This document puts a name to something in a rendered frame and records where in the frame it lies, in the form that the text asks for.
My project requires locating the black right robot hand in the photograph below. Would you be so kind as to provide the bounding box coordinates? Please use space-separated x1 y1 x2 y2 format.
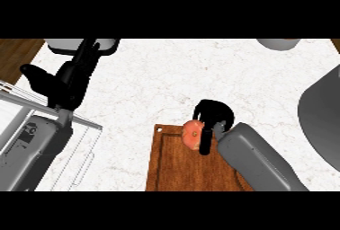
190 99 236 156

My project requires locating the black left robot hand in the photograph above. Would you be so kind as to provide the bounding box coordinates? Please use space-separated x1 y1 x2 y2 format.
19 38 100 111

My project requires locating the orange squash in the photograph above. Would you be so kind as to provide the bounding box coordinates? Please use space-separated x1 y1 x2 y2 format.
180 119 205 151

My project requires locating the brown wooden cutting board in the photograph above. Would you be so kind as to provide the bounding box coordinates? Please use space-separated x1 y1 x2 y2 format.
145 124 255 192

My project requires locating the grey metal pot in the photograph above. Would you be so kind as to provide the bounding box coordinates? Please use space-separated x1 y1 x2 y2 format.
295 64 340 176

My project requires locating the grey appliance with dark rim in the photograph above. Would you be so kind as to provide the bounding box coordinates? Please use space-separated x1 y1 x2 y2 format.
43 38 122 57

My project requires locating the small grey round container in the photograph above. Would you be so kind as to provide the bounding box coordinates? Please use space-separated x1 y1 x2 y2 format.
255 38 303 51

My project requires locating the white wire dish rack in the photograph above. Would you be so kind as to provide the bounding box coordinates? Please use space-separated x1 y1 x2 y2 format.
0 80 103 192

